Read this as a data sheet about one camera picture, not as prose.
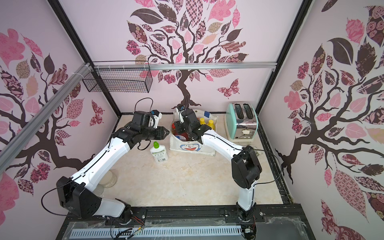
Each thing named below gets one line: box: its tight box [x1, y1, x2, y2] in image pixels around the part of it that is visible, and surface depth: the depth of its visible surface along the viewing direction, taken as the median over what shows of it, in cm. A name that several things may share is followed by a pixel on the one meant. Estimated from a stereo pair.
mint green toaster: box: [225, 102, 259, 143], surface depth 97 cm
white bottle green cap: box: [150, 141, 169, 163], surface depth 86 cm
